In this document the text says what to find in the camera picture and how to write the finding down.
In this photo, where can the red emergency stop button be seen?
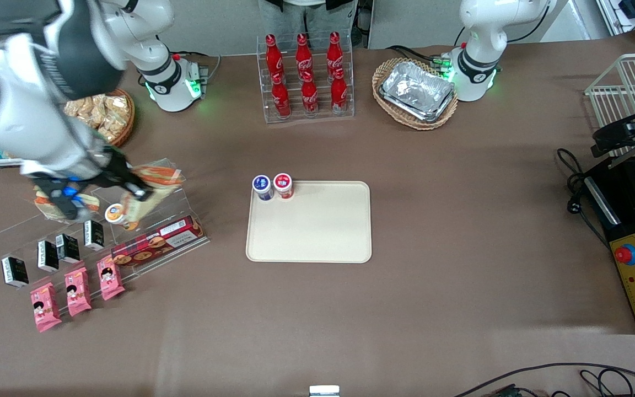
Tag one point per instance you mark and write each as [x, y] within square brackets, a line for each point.
[625, 254]

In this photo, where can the clear acrylic bottle rack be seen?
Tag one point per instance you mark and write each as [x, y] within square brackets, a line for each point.
[320, 113]

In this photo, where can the triangle sandwich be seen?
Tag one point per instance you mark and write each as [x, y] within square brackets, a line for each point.
[157, 175]
[47, 210]

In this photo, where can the small white block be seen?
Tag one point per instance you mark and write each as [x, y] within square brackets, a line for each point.
[324, 391]

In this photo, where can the clear acrylic stepped stand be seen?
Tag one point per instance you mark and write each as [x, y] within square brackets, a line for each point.
[185, 212]

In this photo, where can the light wicker basket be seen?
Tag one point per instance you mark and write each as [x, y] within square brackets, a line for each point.
[383, 105]

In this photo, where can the cream plastic tray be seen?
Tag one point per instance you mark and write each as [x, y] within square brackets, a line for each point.
[309, 226]

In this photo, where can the blue lid cup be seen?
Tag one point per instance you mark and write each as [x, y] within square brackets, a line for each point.
[262, 184]

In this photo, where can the clear bag of beige snacks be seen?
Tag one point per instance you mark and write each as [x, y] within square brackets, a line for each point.
[111, 128]
[77, 109]
[117, 106]
[96, 106]

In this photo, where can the red lid cup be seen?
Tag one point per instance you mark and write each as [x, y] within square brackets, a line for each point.
[283, 182]

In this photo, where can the brown wicker basket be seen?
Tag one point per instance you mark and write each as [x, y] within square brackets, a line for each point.
[129, 124]

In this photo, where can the red cookie box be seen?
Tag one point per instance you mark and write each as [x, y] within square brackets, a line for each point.
[157, 242]

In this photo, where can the red cola bottle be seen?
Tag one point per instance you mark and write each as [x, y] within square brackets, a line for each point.
[303, 54]
[273, 55]
[310, 95]
[334, 52]
[281, 96]
[339, 92]

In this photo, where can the pink snack pack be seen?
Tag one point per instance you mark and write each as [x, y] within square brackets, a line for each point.
[45, 307]
[110, 277]
[77, 291]

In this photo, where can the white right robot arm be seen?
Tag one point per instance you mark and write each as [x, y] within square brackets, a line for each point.
[31, 110]

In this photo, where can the person in black jacket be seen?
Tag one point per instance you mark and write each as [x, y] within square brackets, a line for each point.
[306, 14]

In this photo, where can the small black carton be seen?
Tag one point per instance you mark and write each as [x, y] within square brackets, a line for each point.
[48, 256]
[94, 235]
[68, 248]
[15, 272]

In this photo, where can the black box with yellow panel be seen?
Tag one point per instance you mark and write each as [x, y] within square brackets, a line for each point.
[620, 226]

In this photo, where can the aluminium foil tray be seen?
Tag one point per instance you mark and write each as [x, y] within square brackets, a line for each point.
[416, 91]

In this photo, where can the orange lid yogurt cup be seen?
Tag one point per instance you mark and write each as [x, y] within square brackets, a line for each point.
[114, 213]

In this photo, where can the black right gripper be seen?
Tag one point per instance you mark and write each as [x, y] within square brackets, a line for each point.
[112, 170]

